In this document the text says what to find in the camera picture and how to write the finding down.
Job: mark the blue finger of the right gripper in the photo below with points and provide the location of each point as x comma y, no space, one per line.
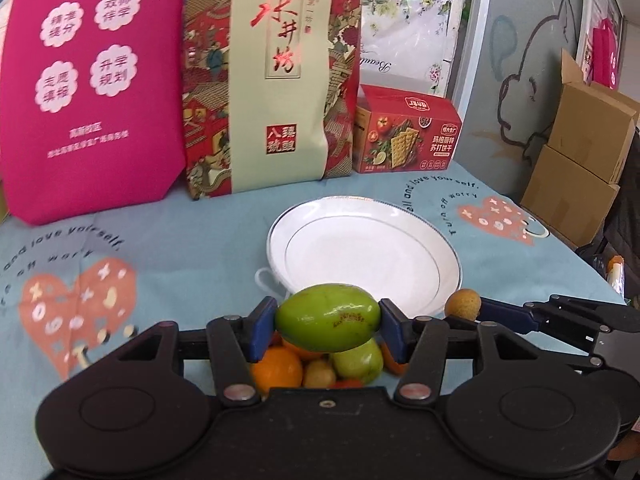
519,319

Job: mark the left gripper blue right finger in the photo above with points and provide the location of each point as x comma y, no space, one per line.
396,330

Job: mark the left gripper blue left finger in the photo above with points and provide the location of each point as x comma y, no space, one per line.
257,329

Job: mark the green apple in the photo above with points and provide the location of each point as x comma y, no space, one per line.
364,363

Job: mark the brown longan fruit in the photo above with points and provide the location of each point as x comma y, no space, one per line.
464,303

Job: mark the oblong green mango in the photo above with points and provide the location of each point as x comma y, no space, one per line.
328,318

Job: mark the brown kiwi-like fruit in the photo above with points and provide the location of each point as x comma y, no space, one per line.
319,374

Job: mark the orange fruit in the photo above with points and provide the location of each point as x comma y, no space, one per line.
304,355
280,367

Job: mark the orange capped bottle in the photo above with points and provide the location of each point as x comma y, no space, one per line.
615,274

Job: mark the white round plate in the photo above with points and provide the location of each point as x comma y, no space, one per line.
384,249

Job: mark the lower cardboard box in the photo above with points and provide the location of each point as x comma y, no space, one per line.
568,198

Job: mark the light blue printed tablecloth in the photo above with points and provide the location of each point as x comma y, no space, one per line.
195,260

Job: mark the red cracker box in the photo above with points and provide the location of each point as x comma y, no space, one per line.
397,130

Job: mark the patterned liquor gift bag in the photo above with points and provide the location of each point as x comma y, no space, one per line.
269,92

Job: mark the pink bag in doorway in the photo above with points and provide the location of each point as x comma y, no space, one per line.
604,55

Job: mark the white floral plastic bag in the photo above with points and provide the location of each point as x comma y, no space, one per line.
409,44

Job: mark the magenta fabric tote bag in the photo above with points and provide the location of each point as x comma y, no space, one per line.
90,105

